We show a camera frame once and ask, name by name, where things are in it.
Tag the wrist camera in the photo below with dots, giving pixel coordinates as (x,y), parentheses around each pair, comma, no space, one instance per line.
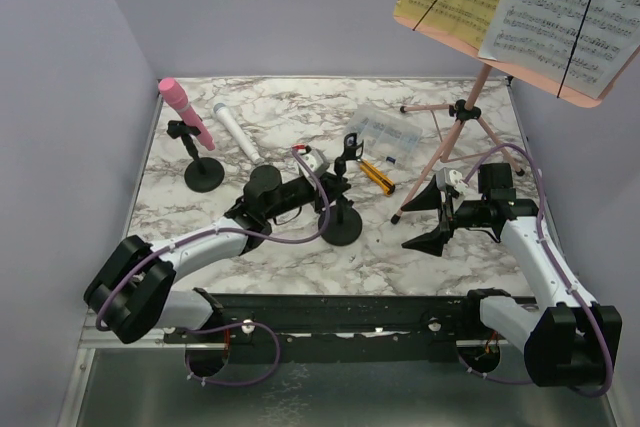
(451,182)
(310,160)

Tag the clear plastic organizer box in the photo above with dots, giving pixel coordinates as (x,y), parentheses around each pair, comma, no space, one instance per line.
(385,137)

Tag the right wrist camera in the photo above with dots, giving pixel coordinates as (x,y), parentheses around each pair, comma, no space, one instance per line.
(451,182)

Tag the white sheet music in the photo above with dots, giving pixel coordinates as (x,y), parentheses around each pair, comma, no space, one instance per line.
(578,44)

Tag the pink toy microphone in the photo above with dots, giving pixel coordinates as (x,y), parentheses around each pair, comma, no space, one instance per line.
(176,97)

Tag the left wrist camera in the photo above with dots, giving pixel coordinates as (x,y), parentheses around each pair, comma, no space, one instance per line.
(310,160)

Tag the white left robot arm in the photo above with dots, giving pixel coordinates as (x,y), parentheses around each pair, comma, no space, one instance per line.
(130,293)

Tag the white toy microphone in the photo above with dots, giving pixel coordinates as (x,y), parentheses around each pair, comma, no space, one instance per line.
(224,115)

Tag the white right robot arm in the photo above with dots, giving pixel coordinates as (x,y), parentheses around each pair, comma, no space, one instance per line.
(570,340)

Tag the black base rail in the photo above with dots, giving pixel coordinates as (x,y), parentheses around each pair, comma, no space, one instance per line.
(258,329)

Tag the yellow utility knife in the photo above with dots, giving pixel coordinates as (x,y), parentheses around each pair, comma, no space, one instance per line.
(375,175)

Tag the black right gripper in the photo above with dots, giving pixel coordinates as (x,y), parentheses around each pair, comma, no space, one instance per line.
(448,217)

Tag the black left mic stand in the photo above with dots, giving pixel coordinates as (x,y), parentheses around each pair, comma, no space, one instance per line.
(203,174)

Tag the pink music stand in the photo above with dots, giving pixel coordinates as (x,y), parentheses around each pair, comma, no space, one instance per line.
(466,110)

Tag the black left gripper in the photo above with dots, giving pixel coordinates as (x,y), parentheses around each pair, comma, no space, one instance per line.
(336,184)

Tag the black round-base mic stand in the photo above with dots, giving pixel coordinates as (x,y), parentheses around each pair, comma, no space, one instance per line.
(345,226)

